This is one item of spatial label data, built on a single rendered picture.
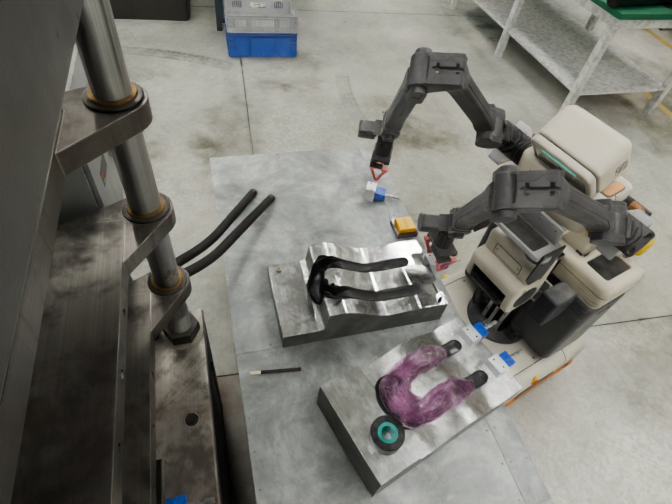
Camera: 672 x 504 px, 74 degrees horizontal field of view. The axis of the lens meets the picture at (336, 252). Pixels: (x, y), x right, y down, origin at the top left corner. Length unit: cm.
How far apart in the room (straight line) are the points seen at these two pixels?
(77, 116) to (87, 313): 31
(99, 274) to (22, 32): 66
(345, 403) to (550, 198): 65
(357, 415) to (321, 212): 80
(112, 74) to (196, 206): 209
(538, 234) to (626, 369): 145
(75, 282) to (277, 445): 62
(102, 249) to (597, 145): 116
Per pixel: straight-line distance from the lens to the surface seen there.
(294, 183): 176
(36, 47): 28
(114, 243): 94
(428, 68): 113
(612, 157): 132
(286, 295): 134
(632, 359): 287
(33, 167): 24
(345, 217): 165
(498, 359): 135
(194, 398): 129
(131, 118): 80
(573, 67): 476
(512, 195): 96
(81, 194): 109
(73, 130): 78
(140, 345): 109
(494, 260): 168
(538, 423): 239
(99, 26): 76
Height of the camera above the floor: 196
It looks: 49 degrees down
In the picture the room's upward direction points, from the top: 10 degrees clockwise
